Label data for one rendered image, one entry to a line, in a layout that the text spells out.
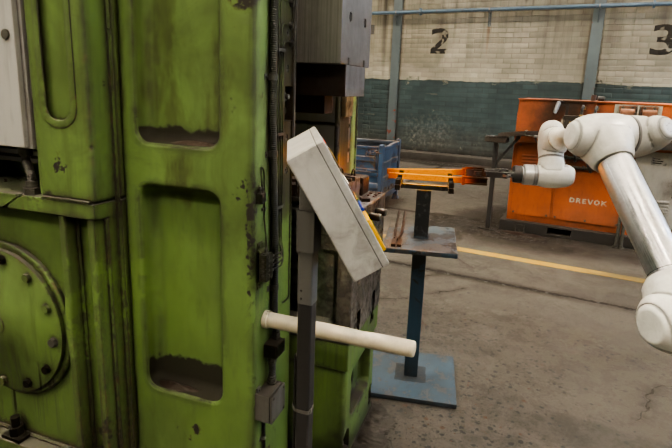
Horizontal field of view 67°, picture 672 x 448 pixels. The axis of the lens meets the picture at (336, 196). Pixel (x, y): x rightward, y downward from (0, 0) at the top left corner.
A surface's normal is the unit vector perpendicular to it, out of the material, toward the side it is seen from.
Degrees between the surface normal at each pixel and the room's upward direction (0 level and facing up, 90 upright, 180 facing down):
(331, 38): 90
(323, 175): 90
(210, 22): 89
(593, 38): 90
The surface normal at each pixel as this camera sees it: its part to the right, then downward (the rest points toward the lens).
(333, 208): 0.09, 0.21
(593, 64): -0.45, 0.18
